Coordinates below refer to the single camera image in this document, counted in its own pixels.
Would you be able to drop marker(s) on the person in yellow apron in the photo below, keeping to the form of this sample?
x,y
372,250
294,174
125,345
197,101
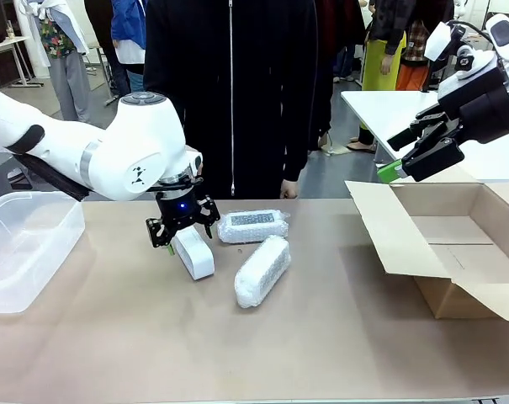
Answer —
x,y
380,54

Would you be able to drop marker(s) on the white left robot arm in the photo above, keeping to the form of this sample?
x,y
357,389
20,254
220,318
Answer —
x,y
144,139

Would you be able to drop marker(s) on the white background table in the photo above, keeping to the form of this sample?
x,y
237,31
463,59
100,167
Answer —
x,y
397,113

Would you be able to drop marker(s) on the person in black hoodie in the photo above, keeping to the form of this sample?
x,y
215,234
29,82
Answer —
x,y
254,84

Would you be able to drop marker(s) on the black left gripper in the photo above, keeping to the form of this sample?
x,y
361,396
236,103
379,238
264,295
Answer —
x,y
178,208

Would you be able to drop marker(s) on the small background side table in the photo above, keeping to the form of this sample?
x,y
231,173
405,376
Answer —
x,y
102,48

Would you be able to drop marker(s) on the white unwrapped clock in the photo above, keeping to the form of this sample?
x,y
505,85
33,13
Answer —
x,y
195,256

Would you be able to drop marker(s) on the clear plastic bin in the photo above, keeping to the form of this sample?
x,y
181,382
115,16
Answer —
x,y
60,235

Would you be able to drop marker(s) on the white background desk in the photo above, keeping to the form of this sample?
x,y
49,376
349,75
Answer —
x,y
1,42

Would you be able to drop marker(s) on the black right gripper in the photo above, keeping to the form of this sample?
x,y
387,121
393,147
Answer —
x,y
477,111

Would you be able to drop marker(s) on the open cardboard box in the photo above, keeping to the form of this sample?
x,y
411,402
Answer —
x,y
405,235

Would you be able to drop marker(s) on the bubble-wrapped clock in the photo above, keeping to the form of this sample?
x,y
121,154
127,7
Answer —
x,y
260,278
254,231

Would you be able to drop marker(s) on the person's left hand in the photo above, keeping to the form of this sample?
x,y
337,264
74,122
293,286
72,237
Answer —
x,y
290,189

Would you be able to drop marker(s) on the person in orange trousers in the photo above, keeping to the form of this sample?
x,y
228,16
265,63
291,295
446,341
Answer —
x,y
414,63

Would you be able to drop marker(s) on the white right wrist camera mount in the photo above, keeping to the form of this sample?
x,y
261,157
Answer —
x,y
441,40

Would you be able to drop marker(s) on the person in blue jacket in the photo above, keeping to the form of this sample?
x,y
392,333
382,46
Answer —
x,y
130,42

